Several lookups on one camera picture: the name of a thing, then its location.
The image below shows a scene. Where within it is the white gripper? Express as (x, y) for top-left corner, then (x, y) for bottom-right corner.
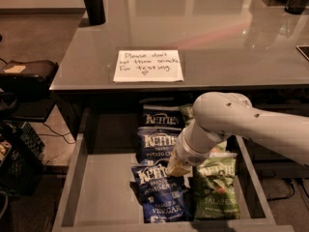
(167, 129), (210, 177)

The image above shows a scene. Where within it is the blue kettle chip bag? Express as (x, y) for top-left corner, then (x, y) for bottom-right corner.
(137, 127), (182, 164)
(131, 162), (191, 223)

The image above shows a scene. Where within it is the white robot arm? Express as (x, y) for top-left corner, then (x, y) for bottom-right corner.
(167, 92), (309, 177)

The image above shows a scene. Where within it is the front green jalapeno chip bag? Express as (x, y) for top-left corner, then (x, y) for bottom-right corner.
(193, 153), (240, 220)

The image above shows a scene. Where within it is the middle green Kettle chip bag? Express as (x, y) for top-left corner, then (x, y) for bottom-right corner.
(211, 141), (227, 153)

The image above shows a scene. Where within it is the green kettle chip bag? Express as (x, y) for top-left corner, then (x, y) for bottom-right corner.
(180, 104), (193, 126)
(211, 141), (227, 153)

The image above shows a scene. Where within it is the back dark Kettle chip bag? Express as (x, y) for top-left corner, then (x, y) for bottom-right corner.
(142, 104), (184, 128)

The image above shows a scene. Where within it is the back green Kettle chip bag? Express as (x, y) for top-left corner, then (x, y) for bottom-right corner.
(180, 104), (193, 126)

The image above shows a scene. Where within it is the grey open top drawer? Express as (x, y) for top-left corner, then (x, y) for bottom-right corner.
(51, 98), (295, 232)

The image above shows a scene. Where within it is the dark tablet on counter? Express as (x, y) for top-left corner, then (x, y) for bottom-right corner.
(296, 45), (309, 61)

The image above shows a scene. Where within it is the black cylinder on counter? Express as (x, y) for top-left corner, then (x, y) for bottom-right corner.
(83, 0), (105, 26)

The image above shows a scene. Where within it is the dark lower shelf unit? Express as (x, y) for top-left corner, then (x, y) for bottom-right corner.
(244, 91), (309, 179)

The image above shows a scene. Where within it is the white handwritten paper note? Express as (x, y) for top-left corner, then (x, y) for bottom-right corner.
(113, 50), (183, 82)

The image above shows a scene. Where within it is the black plastic crate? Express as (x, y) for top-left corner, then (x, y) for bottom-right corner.
(0, 121), (44, 194)

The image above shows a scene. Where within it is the black chair with note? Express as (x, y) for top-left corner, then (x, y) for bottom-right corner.
(0, 60), (59, 122)

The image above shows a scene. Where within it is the black mesh cup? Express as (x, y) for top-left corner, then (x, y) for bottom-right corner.
(284, 0), (309, 15)

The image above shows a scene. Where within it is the black floor cable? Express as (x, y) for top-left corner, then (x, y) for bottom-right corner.
(38, 121), (76, 145)

